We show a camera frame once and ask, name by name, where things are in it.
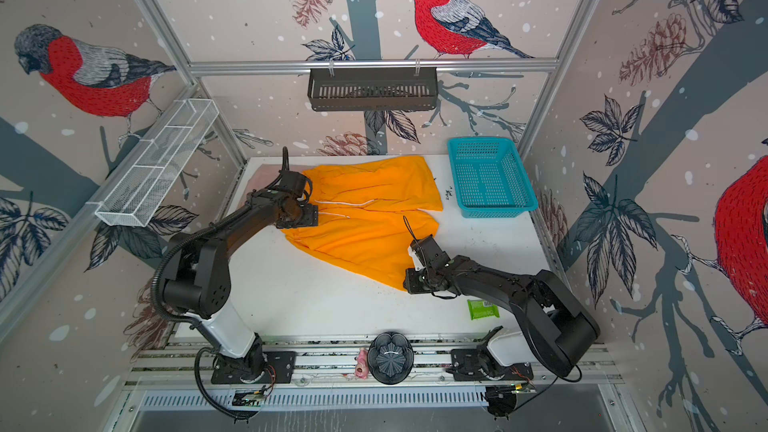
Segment small pink toy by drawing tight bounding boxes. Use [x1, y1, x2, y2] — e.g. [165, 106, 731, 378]
[354, 348, 369, 380]

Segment black round flower-shaped bowl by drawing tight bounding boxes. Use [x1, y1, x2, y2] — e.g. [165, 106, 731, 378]
[367, 332, 414, 385]

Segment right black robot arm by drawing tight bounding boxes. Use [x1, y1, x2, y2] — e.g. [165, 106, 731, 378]
[403, 236, 600, 380]

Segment green wipes packet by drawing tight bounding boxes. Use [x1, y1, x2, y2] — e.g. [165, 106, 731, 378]
[467, 300, 500, 320]

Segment pink shorts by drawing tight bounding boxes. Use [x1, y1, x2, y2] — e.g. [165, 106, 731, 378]
[246, 165, 280, 192]

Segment black hanging shelf basket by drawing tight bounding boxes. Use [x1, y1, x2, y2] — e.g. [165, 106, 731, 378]
[307, 67, 438, 112]

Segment orange shorts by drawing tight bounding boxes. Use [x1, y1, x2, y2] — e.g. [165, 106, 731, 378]
[283, 156, 443, 290]

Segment white wire mesh basket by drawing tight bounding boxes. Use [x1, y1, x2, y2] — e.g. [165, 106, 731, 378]
[95, 98, 219, 227]

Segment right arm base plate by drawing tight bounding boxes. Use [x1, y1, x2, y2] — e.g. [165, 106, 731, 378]
[446, 348, 534, 382]

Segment teal plastic basket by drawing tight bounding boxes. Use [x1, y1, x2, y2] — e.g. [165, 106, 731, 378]
[448, 137, 538, 219]

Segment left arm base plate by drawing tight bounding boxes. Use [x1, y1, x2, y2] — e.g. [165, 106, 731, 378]
[211, 351, 296, 385]

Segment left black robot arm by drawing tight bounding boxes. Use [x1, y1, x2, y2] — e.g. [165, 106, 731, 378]
[149, 148, 318, 423]

